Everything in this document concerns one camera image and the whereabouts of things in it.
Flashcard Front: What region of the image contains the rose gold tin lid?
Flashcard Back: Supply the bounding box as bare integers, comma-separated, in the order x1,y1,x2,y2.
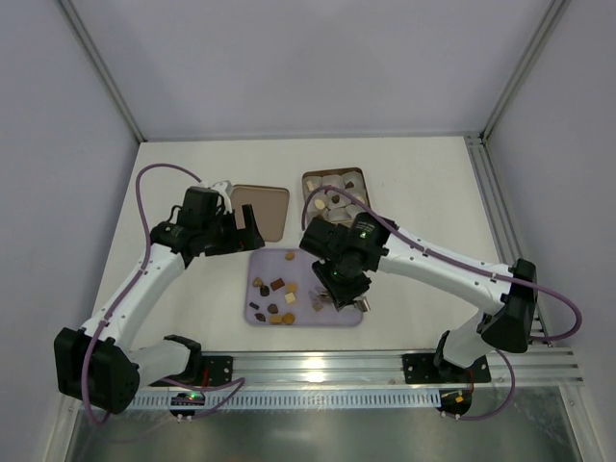
231,185,290,243

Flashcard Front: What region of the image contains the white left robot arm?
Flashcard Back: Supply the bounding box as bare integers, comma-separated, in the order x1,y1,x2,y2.
54,181,265,414

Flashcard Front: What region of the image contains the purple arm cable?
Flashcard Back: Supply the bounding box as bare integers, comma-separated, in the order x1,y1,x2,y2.
80,163,247,427
300,186,583,423

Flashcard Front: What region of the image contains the lilac plastic tray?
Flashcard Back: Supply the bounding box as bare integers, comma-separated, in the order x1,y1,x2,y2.
244,248,363,328

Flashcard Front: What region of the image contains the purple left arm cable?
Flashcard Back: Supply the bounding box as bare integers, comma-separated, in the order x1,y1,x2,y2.
80,163,247,427

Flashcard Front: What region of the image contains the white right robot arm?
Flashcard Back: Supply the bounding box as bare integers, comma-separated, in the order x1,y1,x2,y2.
300,213,536,381

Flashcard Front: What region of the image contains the brown rectangular chocolate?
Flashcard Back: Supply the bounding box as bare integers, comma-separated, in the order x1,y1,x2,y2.
269,278,285,291

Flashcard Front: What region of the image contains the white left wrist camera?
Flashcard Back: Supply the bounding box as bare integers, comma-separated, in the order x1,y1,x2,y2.
199,180,234,213

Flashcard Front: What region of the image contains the aluminium mounting rail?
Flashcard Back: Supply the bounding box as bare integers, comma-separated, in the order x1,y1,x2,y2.
129,346,586,400

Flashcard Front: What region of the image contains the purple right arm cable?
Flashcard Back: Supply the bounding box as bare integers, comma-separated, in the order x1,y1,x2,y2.
300,186,583,423

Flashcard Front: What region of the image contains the slotted cable duct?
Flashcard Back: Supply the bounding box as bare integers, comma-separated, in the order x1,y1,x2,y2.
129,387,441,411

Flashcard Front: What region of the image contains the rose gold tin box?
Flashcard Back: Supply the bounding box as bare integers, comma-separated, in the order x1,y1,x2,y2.
300,167,370,230

